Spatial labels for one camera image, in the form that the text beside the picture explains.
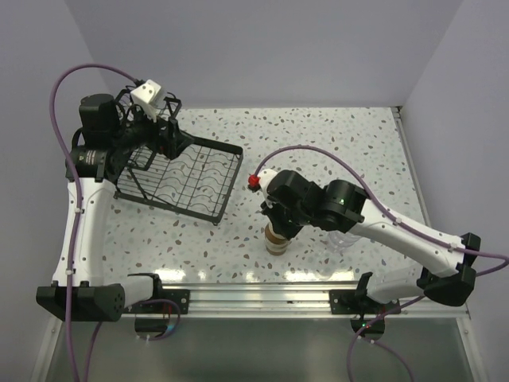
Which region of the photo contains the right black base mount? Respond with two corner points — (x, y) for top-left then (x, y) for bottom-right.
(328, 289), (402, 316)

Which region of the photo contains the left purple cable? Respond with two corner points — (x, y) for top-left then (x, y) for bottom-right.
(49, 64), (182, 382)

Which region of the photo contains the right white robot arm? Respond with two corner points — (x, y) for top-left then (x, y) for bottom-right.
(251, 169), (480, 313)

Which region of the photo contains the aluminium mounting rail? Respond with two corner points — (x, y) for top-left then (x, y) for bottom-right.
(122, 283), (468, 318)

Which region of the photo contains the black wire dish rack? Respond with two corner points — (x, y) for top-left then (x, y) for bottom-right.
(111, 84), (244, 227)

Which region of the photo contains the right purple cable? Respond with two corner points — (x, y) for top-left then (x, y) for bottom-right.
(254, 146), (509, 382)

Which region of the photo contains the beige cup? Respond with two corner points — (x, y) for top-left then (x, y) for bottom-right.
(265, 222), (288, 244)
(266, 242), (288, 255)
(265, 239), (289, 253)

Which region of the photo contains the purple cable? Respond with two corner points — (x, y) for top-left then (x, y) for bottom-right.
(254, 146), (509, 382)
(49, 64), (182, 382)

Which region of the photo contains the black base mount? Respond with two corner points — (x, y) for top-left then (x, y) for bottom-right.
(328, 289), (402, 316)
(126, 288), (190, 315)

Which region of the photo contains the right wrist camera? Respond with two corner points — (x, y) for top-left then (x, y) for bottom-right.
(247, 169), (278, 208)

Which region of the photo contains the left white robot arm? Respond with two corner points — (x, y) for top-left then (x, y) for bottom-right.
(36, 94), (194, 323)

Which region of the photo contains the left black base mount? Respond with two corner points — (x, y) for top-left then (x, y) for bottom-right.
(126, 288), (190, 315)

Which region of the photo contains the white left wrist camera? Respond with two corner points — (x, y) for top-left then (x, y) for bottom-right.
(130, 80), (165, 122)

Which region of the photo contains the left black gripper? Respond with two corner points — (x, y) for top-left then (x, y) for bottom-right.
(111, 102), (192, 159)

